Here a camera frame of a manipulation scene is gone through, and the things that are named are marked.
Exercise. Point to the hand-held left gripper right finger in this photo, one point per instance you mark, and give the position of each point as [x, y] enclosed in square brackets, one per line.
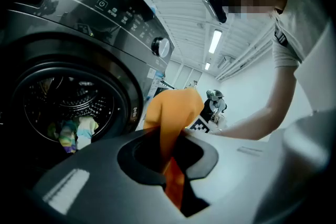
[236, 165]

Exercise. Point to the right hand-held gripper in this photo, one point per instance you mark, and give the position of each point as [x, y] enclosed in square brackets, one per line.
[199, 126]

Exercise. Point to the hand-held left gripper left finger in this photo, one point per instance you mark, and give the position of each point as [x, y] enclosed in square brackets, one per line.
[105, 191]

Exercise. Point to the orange garment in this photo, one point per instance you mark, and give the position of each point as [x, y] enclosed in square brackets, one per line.
[173, 112]

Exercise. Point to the multicoloured striped garment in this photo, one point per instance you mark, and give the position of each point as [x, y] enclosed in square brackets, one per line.
[68, 133]

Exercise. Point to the black washing machine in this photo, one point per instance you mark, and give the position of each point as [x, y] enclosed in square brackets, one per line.
[92, 34]

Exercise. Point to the person's right forearm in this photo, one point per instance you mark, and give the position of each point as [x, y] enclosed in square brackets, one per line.
[262, 118]

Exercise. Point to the long ceiling light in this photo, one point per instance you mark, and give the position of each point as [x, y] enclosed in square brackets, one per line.
[215, 42]
[207, 66]

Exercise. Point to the person's grey shirt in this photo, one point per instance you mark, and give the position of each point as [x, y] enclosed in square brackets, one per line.
[302, 8]

